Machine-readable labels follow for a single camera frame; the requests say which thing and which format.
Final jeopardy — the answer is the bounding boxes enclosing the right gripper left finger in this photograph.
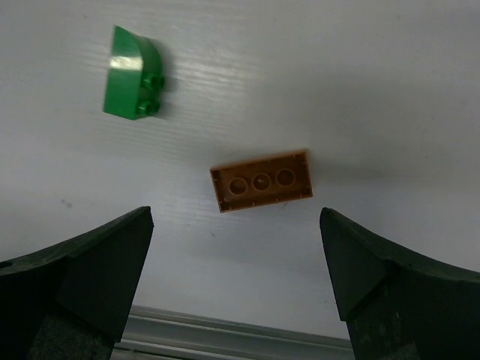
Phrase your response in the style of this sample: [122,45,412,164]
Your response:
[1,206,154,359]

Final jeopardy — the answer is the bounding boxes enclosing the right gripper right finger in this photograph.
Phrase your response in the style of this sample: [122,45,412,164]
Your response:
[319,208,479,359]

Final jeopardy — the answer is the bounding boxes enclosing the green curved lego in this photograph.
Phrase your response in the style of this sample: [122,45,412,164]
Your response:
[103,25,165,121]

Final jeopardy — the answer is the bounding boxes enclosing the brown flat lego plate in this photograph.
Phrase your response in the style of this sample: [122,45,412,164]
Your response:
[210,149,313,213]

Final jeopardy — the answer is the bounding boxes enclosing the aluminium front rail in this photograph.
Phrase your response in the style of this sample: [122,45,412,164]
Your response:
[112,306,355,359]

